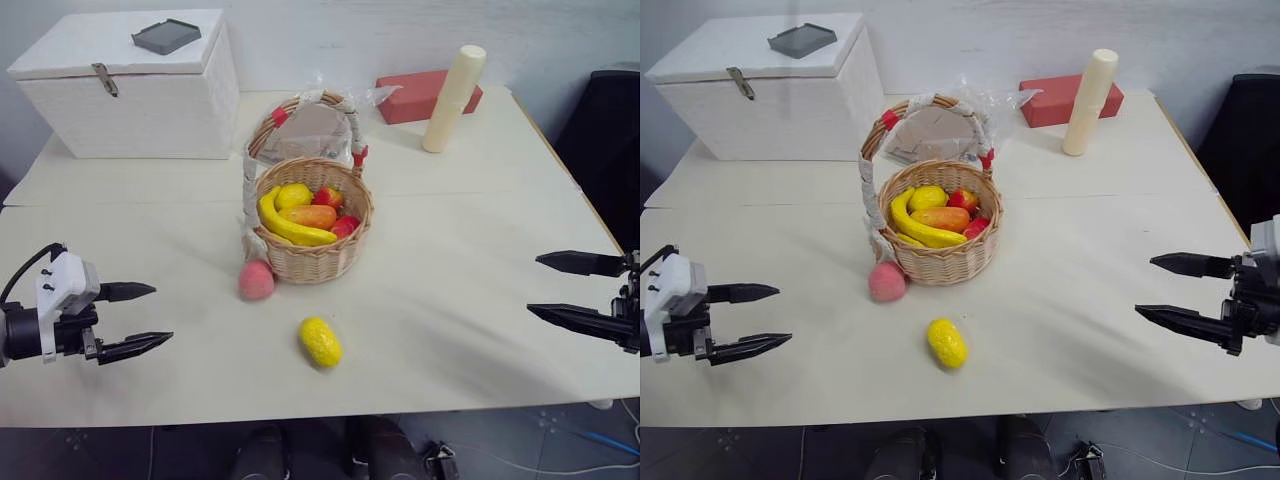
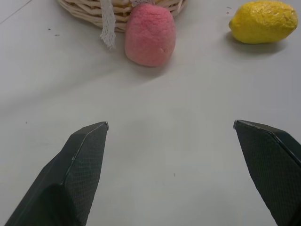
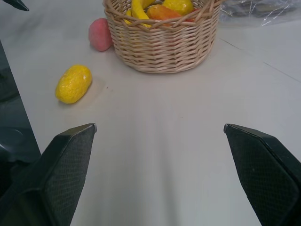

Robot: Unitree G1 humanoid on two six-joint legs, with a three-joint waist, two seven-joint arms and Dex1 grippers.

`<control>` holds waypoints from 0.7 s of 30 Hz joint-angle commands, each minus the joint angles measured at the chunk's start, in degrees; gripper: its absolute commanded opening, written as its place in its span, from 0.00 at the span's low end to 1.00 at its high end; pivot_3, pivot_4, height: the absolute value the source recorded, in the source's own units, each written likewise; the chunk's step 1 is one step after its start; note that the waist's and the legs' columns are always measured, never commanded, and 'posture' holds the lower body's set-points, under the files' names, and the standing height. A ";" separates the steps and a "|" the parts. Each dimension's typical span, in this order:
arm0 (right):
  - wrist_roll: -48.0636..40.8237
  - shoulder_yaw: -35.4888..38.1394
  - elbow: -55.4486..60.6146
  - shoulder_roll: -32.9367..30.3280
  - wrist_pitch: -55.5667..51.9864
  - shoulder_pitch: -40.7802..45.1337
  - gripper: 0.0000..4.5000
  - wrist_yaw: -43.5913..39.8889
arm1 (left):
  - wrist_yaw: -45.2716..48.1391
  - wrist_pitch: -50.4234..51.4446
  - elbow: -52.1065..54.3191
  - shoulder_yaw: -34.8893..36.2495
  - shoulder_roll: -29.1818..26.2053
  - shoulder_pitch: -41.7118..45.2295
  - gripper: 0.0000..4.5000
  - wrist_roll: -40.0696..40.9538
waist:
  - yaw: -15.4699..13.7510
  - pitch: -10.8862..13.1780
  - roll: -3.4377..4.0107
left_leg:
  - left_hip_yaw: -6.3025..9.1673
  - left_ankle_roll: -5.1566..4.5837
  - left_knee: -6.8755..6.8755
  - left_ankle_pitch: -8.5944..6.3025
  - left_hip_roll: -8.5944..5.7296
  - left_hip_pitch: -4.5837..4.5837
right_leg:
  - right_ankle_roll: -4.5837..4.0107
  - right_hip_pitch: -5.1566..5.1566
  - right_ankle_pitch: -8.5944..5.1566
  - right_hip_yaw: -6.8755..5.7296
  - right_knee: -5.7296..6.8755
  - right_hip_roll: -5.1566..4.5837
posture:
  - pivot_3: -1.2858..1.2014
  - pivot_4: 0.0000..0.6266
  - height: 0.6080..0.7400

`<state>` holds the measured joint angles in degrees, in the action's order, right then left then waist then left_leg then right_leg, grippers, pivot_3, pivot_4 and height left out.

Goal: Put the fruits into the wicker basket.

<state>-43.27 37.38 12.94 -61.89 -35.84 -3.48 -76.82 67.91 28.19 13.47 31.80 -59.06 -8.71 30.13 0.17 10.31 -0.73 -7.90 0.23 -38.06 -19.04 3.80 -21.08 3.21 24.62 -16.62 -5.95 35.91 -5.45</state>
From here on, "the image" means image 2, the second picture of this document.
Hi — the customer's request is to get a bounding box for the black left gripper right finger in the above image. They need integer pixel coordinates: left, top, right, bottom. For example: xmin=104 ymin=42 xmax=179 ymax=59
xmin=233 ymin=119 xmax=301 ymax=226

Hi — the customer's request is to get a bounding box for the wicker basket with lace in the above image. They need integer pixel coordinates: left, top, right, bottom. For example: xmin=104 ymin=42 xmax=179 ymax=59
xmin=57 ymin=0 xmax=189 ymax=33

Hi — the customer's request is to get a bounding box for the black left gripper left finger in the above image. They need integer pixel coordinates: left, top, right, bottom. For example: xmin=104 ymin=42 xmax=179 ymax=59
xmin=4 ymin=121 xmax=109 ymax=226

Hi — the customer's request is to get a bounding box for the white lace ribbon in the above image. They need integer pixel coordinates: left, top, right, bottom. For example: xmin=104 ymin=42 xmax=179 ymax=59
xmin=99 ymin=0 xmax=117 ymax=50

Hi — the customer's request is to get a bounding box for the pink peach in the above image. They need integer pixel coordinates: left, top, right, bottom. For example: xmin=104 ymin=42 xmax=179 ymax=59
xmin=124 ymin=3 xmax=176 ymax=68

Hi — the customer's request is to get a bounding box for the yellow lemon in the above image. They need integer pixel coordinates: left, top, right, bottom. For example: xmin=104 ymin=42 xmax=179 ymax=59
xmin=229 ymin=0 xmax=299 ymax=45

